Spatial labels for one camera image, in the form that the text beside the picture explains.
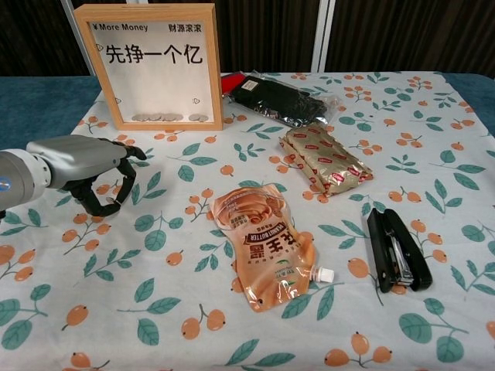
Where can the wooden frame coin bank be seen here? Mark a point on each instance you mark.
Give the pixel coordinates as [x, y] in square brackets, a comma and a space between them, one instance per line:
[154, 85]

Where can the floral white tablecloth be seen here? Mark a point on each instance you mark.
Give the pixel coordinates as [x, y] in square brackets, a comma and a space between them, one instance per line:
[193, 174]

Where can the gold foil snack packet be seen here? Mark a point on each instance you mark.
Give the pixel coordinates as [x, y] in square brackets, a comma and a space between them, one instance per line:
[328, 158]

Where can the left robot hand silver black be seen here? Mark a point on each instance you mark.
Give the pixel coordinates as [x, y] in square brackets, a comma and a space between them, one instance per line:
[77, 158]

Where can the black gloves in plastic bag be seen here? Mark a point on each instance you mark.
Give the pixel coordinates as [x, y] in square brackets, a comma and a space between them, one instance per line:
[278, 96]

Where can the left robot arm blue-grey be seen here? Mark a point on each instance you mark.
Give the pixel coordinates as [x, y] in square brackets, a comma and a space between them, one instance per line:
[15, 174]

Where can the orange peanut butter pouch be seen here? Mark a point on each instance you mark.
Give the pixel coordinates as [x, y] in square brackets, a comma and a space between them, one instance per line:
[267, 247]

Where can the red and black pouch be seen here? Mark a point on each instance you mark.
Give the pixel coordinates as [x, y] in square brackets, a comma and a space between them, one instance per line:
[231, 82]

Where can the white partition post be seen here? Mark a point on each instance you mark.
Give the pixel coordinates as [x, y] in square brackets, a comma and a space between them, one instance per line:
[325, 35]

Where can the black stapler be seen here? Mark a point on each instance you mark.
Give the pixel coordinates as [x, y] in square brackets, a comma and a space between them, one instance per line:
[381, 247]

